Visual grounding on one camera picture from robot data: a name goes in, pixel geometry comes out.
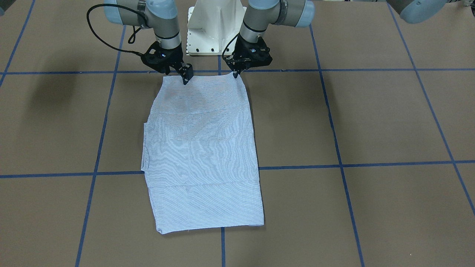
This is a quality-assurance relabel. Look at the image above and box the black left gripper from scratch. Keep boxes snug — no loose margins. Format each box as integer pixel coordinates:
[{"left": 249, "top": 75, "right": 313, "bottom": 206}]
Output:
[{"left": 225, "top": 34, "right": 273, "bottom": 78}]

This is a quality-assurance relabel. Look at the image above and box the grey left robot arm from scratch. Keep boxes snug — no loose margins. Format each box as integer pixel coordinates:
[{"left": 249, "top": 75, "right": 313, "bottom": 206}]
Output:
[{"left": 222, "top": 0, "right": 447, "bottom": 78}]

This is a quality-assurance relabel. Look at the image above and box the blue striped button-up shirt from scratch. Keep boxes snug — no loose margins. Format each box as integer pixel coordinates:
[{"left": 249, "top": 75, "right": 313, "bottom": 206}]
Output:
[{"left": 141, "top": 73, "right": 265, "bottom": 234}]

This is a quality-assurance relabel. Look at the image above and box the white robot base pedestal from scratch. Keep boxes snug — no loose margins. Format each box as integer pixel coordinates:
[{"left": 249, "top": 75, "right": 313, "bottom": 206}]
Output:
[{"left": 186, "top": 0, "right": 246, "bottom": 56}]

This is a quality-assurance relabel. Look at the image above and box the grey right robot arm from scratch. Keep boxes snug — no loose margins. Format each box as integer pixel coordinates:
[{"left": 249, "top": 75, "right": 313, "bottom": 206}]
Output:
[{"left": 104, "top": 0, "right": 193, "bottom": 85}]

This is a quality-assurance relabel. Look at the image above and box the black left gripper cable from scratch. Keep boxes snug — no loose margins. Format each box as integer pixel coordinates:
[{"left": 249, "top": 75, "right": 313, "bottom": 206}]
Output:
[{"left": 222, "top": 33, "right": 242, "bottom": 67}]

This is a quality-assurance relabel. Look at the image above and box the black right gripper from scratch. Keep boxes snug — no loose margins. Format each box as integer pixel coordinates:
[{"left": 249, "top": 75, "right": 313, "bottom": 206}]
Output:
[{"left": 140, "top": 41, "right": 194, "bottom": 85}]

